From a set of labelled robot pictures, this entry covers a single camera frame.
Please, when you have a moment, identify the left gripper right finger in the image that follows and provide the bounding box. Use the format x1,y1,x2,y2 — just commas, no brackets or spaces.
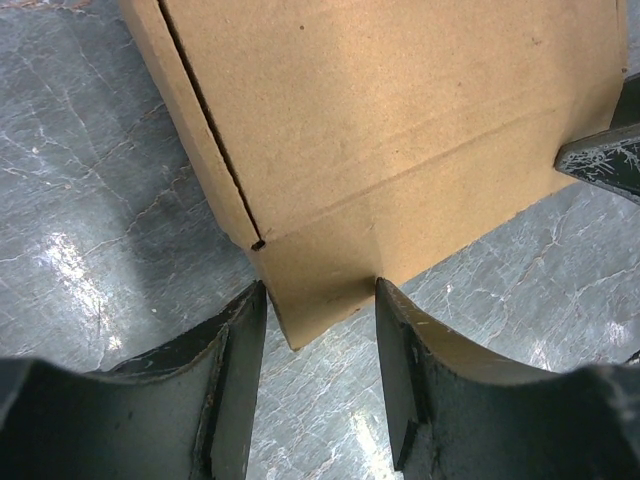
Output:
375,278,639,479

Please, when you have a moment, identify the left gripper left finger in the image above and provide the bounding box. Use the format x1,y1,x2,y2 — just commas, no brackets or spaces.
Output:
1,282,267,479

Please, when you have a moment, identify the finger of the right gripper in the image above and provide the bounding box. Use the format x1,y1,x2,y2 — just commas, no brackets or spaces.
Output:
554,124,640,203
610,73,640,129

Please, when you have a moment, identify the brown cardboard box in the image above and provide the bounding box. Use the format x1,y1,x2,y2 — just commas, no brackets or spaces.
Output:
120,1,628,350

